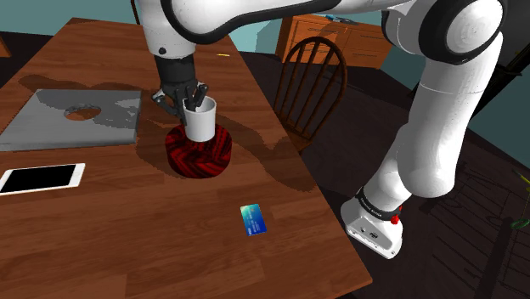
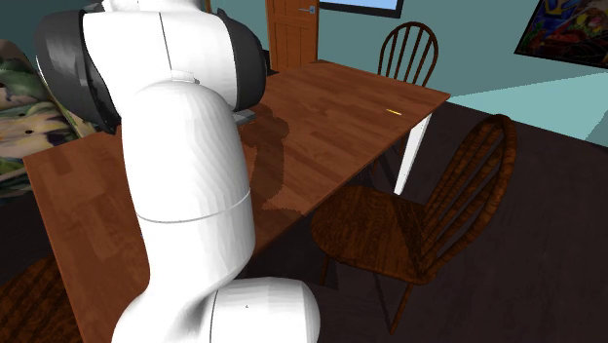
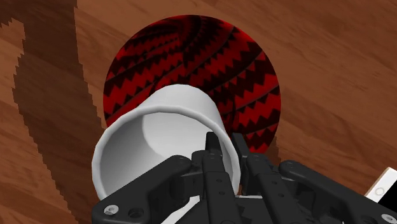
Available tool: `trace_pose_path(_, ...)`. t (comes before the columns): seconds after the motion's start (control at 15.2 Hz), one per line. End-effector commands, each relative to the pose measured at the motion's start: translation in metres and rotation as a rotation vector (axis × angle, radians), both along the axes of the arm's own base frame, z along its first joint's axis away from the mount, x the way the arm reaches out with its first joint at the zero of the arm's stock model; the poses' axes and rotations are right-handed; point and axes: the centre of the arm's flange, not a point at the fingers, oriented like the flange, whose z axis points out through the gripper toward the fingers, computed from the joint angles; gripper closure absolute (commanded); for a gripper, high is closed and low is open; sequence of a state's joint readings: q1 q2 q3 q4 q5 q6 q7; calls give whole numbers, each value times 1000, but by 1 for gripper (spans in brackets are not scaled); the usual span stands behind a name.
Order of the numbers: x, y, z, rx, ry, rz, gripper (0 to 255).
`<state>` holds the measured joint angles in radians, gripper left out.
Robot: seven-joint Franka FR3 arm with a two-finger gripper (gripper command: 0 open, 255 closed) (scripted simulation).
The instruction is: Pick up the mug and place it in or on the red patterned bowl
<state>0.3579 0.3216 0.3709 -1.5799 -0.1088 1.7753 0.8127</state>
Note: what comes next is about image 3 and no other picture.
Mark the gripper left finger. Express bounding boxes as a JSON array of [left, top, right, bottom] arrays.
[[91, 131, 242, 224]]

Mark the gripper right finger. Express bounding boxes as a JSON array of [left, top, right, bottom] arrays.
[[230, 132, 397, 224]]

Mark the white cup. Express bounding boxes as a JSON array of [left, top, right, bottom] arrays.
[[91, 84, 242, 201]]

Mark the white smartphone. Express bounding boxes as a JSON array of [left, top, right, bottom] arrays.
[[364, 167, 397, 213]]

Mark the red black zigzag plate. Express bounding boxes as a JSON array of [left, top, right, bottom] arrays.
[[102, 14, 282, 154]]

